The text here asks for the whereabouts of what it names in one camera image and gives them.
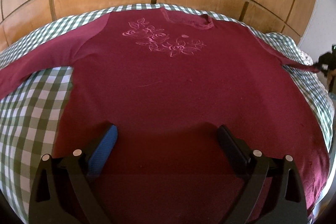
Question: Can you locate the green white checkered bedspread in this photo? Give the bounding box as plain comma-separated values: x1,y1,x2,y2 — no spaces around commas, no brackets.
1,3,335,223

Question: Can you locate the maroon embroidered sweater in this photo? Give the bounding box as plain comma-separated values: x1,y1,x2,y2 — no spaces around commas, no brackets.
1,9,329,223

